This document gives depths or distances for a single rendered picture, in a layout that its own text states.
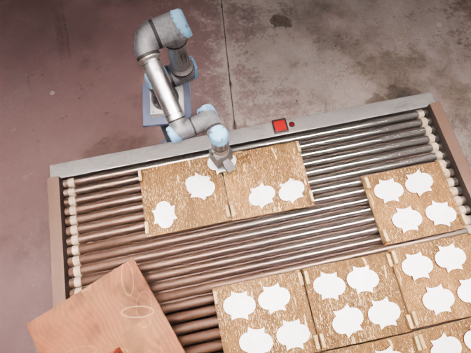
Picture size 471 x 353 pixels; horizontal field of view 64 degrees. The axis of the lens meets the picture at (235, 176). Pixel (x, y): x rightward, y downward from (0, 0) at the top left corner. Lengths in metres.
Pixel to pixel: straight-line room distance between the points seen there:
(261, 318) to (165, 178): 0.81
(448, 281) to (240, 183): 1.06
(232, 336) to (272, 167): 0.81
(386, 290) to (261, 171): 0.80
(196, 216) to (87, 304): 0.60
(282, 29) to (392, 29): 0.97
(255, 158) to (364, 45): 1.99
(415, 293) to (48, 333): 1.59
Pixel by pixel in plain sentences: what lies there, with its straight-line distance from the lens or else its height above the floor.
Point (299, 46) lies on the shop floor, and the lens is 3.51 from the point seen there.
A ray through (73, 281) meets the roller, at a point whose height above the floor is 0.92.
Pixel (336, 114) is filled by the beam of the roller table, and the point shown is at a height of 0.91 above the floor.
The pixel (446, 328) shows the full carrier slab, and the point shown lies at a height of 0.94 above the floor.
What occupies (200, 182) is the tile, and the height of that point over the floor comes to 0.97.
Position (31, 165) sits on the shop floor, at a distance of 3.32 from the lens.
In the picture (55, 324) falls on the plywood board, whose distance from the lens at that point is 1.84.
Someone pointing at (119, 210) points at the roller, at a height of 0.92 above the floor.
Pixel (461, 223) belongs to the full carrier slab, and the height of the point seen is 0.94.
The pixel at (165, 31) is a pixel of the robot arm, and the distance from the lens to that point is 1.58.
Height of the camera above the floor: 2.72
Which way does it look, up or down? 70 degrees down
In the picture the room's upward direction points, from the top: 1 degrees counter-clockwise
